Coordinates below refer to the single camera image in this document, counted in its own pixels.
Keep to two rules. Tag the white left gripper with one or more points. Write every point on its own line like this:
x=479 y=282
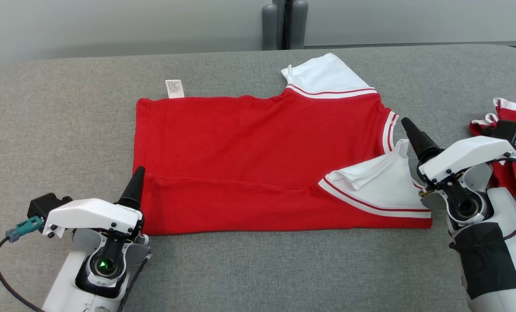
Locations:
x=93 y=214

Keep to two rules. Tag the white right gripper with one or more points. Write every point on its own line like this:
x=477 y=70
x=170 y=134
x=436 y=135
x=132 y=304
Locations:
x=470 y=151

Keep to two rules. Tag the red white sports shirt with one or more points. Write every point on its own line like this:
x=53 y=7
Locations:
x=249 y=147

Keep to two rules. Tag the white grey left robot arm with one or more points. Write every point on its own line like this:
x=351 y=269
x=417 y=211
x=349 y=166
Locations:
x=76 y=286

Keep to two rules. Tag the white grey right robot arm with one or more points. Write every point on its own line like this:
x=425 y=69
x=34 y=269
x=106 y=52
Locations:
x=500 y=216

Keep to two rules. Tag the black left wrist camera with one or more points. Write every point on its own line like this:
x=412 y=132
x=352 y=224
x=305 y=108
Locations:
x=45 y=206

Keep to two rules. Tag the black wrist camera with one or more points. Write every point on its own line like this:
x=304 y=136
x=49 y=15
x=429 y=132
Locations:
x=511 y=130
x=45 y=206

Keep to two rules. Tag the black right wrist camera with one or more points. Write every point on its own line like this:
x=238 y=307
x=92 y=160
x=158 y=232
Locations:
x=511 y=130

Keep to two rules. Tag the grey partition post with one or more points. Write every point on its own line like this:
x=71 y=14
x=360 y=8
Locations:
x=283 y=26

